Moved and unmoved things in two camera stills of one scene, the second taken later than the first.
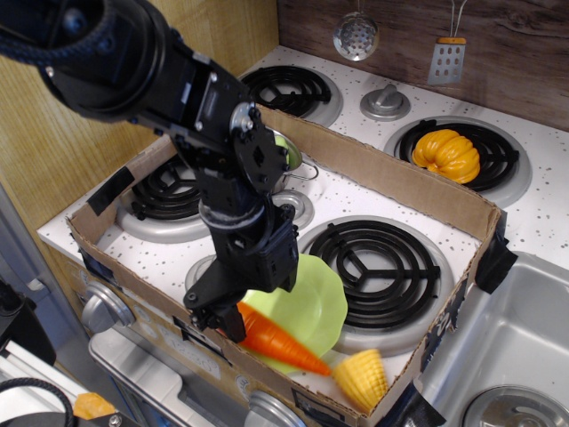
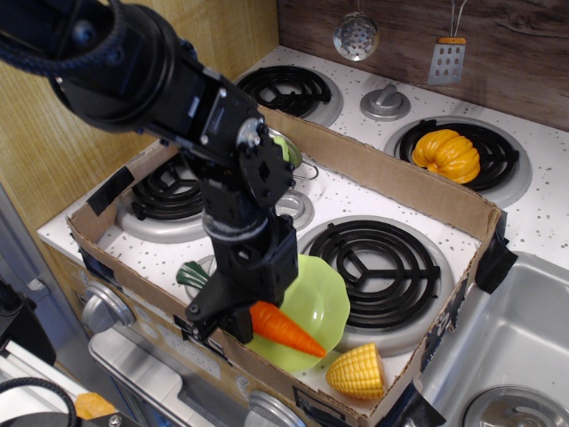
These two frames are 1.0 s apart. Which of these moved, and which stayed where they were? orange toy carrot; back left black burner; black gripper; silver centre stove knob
Moved: orange toy carrot
Stayed: black gripper; silver centre stove knob; back left black burner
